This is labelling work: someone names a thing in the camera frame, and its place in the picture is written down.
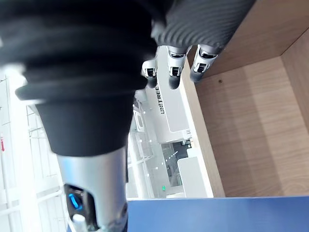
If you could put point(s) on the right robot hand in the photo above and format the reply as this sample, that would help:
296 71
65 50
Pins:
79 60

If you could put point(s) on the blue folder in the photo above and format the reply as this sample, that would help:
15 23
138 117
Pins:
217 215

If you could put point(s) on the light wooden cabinet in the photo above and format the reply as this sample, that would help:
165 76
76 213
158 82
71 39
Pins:
253 120

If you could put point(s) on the white Unitree printed panel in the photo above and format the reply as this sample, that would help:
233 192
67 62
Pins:
169 113

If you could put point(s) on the red sign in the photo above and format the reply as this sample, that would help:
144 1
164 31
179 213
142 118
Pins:
2 142

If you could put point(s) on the small green sign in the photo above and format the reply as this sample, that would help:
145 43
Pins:
163 188

